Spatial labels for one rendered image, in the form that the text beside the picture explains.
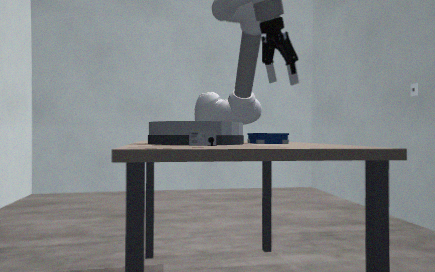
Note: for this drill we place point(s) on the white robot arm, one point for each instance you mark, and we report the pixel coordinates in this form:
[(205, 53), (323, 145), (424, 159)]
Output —
[(241, 105)]

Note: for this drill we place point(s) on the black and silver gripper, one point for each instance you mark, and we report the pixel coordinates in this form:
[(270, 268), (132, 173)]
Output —
[(272, 29)]

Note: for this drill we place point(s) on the blue shallow tray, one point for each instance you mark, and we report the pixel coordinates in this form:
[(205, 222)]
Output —
[(268, 138)]

